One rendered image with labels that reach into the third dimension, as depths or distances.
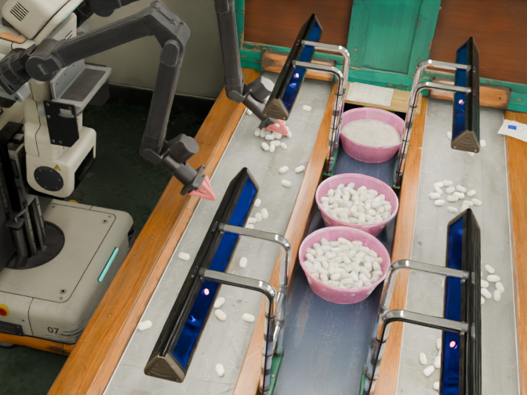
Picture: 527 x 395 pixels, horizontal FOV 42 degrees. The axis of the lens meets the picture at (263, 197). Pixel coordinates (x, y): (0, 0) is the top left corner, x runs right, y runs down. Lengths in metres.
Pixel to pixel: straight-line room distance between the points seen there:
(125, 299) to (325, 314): 0.56
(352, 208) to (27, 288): 1.21
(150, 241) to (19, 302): 0.73
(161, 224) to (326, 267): 0.51
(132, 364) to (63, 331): 0.85
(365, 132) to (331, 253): 0.70
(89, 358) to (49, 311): 0.82
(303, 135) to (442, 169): 0.51
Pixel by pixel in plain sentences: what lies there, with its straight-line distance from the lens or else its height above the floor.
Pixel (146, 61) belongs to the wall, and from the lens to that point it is 3.98.
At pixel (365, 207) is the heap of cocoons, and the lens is 2.27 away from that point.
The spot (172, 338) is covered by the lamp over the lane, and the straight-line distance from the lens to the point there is 1.36.
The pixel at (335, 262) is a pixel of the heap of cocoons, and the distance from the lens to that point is 2.06.
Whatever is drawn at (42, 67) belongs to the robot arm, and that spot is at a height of 1.24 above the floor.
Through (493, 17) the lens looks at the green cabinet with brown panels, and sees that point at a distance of 2.75.
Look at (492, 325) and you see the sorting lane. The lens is 2.01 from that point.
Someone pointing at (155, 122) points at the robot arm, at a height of 1.08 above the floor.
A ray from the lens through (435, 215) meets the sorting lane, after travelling 2.30.
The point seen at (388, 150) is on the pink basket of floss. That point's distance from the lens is 2.55.
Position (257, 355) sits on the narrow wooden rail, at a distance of 1.78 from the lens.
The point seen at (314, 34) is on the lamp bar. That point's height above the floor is 1.08.
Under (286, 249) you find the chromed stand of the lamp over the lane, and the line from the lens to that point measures 1.56.
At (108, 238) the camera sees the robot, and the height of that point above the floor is 0.28.
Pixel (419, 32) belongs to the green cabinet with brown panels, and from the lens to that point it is 2.76.
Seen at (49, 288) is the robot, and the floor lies 0.28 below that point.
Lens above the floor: 2.16
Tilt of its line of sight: 39 degrees down
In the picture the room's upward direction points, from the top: 4 degrees clockwise
